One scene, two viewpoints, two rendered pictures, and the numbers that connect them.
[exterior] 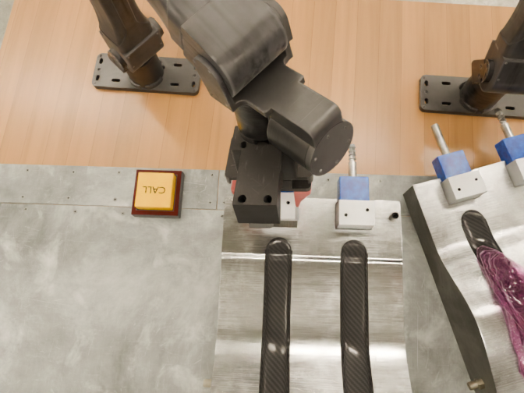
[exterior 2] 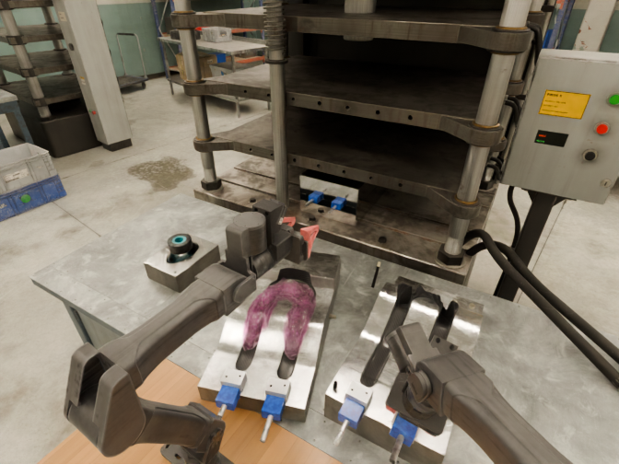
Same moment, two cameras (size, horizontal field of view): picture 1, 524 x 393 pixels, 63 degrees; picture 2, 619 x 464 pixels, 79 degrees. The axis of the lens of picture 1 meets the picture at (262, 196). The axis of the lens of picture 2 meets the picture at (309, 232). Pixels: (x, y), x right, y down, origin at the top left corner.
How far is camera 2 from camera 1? 0.62 m
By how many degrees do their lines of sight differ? 70
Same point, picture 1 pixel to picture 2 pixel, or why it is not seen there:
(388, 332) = (367, 341)
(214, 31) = (463, 363)
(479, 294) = (312, 335)
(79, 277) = not seen: outside the picture
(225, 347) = not seen: hidden behind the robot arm
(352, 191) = (354, 409)
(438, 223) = (304, 381)
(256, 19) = (436, 362)
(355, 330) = (383, 350)
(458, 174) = (275, 397)
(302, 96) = (414, 342)
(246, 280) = not seen: hidden behind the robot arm
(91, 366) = (554, 419)
